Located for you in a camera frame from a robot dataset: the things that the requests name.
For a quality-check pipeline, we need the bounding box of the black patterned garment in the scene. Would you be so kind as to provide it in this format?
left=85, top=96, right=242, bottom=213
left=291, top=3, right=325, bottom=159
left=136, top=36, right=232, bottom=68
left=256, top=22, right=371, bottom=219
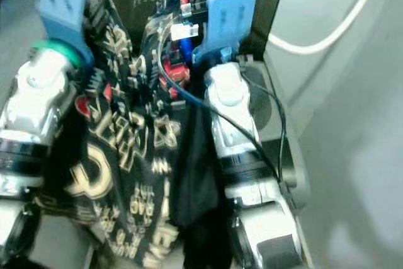
left=35, top=0, right=234, bottom=268

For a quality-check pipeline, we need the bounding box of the grey-blue right wrist camera mount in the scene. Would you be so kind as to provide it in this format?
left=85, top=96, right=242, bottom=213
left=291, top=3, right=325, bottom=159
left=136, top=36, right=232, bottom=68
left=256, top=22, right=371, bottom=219
left=192, top=0, right=259, bottom=68

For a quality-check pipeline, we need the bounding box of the grey-blue wrist camera mount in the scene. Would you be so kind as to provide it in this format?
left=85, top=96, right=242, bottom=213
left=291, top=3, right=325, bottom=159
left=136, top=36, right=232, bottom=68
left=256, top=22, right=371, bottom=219
left=192, top=0, right=259, bottom=68
left=36, top=0, right=89, bottom=54

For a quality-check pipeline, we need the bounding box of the white hose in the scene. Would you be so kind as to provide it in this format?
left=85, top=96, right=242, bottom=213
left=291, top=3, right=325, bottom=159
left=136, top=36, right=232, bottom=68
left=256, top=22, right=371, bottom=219
left=266, top=0, right=389, bottom=55

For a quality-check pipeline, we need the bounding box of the grey-blue left wrist camera mount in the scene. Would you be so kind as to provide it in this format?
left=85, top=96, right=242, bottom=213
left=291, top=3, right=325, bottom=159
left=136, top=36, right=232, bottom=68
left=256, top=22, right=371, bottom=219
left=36, top=0, right=89, bottom=54

